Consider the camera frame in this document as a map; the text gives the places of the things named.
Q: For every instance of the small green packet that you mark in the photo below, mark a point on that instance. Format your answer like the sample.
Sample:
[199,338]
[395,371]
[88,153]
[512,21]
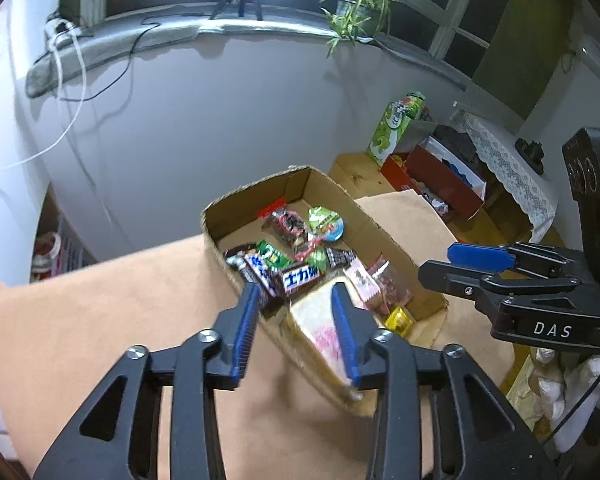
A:
[272,254]

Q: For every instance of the potted spider plant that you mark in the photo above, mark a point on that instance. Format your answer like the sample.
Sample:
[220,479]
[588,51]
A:
[352,10]

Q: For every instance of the brown chocolate bar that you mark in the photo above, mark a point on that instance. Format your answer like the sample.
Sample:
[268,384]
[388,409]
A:
[237,254]
[300,280]

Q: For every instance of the white window frame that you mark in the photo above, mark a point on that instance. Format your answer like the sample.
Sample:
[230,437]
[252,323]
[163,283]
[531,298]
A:
[442,40]

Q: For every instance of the blue white candy bar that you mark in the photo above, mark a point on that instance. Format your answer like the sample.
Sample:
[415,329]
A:
[260,272]

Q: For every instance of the person's right hand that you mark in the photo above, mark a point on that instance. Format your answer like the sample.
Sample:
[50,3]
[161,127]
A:
[555,390]

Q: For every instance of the dark foil candy packet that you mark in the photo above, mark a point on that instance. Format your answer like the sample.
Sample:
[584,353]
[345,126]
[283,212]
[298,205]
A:
[341,257]

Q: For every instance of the grey cardboard box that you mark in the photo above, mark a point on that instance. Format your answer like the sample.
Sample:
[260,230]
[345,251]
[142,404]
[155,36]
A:
[422,132]

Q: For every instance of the pink printed bread packet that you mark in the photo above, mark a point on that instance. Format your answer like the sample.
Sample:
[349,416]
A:
[310,325]

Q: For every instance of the clear green snack packet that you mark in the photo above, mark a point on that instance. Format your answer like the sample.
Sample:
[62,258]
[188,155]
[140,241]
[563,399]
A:
[319,259]

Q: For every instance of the green carton box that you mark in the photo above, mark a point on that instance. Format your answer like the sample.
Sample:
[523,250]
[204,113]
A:
[390,130]

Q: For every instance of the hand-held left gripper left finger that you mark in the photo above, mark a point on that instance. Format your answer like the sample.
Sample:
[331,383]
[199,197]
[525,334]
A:
[245,335]

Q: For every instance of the pink snack packet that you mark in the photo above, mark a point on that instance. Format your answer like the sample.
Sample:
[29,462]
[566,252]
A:
[362,282]

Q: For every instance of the white lace cloth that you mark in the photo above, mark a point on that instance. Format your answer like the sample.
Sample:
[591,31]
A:
[510,175]

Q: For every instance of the green egg snack packet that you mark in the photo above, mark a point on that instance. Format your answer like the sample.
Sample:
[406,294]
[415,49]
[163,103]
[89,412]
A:
[325,220]

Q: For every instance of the dark cloth pile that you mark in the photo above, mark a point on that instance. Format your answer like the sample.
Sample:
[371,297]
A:
[455,142]

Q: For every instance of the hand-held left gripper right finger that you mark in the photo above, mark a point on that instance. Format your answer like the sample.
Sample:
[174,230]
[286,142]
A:
[345,335]

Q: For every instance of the white power strip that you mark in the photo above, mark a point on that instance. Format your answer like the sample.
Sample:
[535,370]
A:
[57,25]

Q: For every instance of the clear red candy packet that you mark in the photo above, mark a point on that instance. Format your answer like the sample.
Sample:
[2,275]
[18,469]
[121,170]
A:
[285,222]
[392,287]

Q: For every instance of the small yellow packet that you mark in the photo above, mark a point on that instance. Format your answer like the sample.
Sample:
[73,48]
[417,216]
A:
[399,321]

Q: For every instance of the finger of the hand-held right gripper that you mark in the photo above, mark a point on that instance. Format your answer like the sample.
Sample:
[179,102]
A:
[480,256]
[450,277]

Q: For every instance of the red shoe box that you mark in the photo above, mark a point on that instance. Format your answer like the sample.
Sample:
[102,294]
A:
[440,175]

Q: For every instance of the dark figurine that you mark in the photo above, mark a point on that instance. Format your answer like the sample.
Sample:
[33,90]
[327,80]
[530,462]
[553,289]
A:
[530,152]

